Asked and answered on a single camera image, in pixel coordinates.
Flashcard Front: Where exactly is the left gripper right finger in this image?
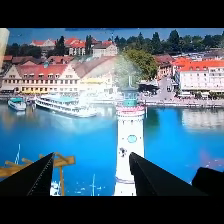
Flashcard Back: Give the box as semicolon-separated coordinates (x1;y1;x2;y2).
128;151;208;197

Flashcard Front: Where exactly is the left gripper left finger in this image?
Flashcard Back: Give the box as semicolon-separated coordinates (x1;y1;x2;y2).
0;152;56;197

